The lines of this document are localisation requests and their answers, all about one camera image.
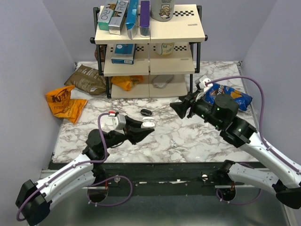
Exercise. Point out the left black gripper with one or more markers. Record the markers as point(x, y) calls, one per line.
point(135, 134)

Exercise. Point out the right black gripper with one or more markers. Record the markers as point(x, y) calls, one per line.
point(180, 107)

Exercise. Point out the black earbud charging case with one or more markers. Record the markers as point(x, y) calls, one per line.
point(146, 112)

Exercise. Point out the white earbud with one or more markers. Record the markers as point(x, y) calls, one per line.
point(173, 144)

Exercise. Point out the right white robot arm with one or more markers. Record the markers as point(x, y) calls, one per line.
point(283, 179)

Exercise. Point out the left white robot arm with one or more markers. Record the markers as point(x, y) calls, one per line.
point(36, 199)

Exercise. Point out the grey silver pouch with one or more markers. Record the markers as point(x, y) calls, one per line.
point(161, 81)

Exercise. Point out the beige three-tier shelf rack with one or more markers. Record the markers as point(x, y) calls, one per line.
point(184, 29)

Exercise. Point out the orange snack bag on shelf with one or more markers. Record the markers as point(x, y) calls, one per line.
point(127, 82)

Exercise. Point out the blue Doritos bag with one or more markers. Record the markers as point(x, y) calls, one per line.
point(243, 100)

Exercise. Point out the brown snack bag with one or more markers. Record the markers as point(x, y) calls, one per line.
point(88, 80)

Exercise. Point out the blue razor box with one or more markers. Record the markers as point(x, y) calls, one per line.
point(123, 54)

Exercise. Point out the orange Kettle chips bag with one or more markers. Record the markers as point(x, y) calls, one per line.
point(63, 106)

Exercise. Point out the brown item behind shelf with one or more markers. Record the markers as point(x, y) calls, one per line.
point(100, 53)

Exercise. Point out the white cartoon mug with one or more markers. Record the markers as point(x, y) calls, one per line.
point(162, 10)

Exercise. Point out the blue tall box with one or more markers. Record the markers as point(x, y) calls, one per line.
point(132, 18)

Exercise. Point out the silver Rio box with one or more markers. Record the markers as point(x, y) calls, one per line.
point(118, 18)

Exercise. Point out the purple box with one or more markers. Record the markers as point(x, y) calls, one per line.
point(144, 23)

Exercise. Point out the teal Rio box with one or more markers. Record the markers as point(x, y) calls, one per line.
point(106, 14)

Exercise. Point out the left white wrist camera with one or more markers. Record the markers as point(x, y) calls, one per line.
point(119, 122)

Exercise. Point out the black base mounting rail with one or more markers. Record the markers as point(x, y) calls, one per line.
point(164, 179)

